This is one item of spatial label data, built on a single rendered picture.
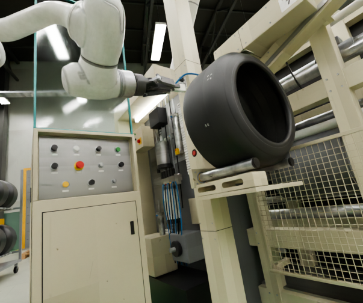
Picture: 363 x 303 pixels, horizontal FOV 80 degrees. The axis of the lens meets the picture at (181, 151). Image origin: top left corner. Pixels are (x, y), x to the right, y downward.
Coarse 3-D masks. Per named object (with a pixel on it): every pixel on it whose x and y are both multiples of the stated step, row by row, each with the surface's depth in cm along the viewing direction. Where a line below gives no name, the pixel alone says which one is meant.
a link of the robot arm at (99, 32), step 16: (96, 0) 50; (112, 0) 51; (16, 16) 59; (32, 16) 58; (48, 16) 57; (64, 16) 55; (80, 16) 52; (96, 16) 51; (112, 16) 52; (0, 32) 63; (16, 32) 62; (32, 32) 63; (80, 32) 54; (96, 32) 53; (112, 32) 54; (96, 48) 55; (112, 48) 56; (112, 64) 60
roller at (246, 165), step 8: (248, 160) 87; (256, 160) 86; (224, 168) 97; (232, 168) 93; (240, 168) 90; (248, 168) 88; (200, 176) 110; (208, 176) 106; (216, 176) 102; (224, 176) 100
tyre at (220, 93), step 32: (224, 64) 91; (256, 64) 104; (192, 96) 97; (224, 96) 85; (256, 96) 128; (192, 128) 97; (224, 128) 85; (256, 128) 133; (288, 128) 107; (224, 160) 96
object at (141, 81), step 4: (136, 76) 72; (140, 76) 73; (136, 80) 72; (140, 80) 72; (144, 80) 73; (148, 80) 74; (140, 84) 72; (144, 84) 73; (148, 84) 75; (152, 84) 75; (156, 84) 77; (136, 88) 72; (140, 88) 73; (144, 88) 73; (148, 88) 78; (136, 92) 73; (140, 92) 74; (144, 92) 74
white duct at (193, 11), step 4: (188, 0) 180; (192, 0) 179; (196, 0) 180; (192, 4) 180; (196, 4) 182; (192, 8) 182; (196, 8) 184; (192, 12) 183; (196, 12) 186; (192, 16) 184; (192, 20) 186; (172, 60) 198; (172, 64) 198; (172, 68) 198
